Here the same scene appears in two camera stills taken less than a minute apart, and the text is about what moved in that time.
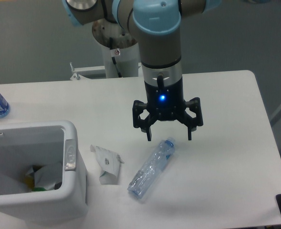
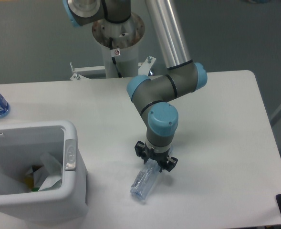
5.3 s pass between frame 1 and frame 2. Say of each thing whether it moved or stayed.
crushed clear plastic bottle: stayed
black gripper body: moved
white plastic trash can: stayed
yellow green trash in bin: stayed
